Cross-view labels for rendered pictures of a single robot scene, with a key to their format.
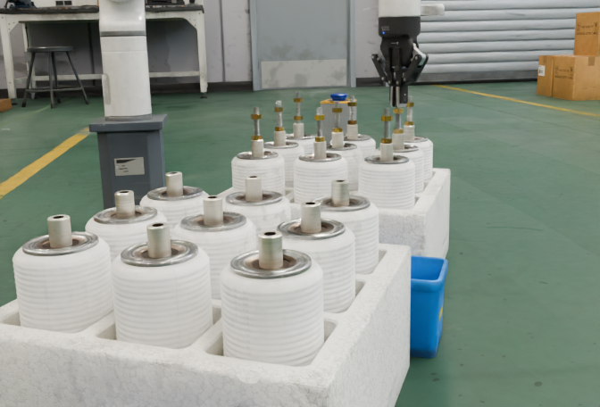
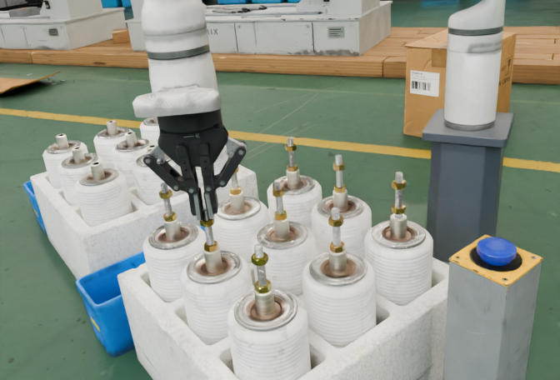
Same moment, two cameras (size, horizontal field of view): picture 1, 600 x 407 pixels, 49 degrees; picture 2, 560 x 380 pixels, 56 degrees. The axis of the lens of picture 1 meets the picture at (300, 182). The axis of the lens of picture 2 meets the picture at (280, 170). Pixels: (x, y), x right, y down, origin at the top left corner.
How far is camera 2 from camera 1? 1.76 m
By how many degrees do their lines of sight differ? 116
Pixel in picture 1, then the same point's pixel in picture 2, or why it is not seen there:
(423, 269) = (117, 306)
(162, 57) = not seen: outside the picture
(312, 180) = not seen: hidden behind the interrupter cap
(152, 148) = (433, 157)
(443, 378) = (75, 322)
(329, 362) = (38, 179)
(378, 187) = not seen: hidden behind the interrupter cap
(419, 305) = (95, 292)
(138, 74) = (449, 77)
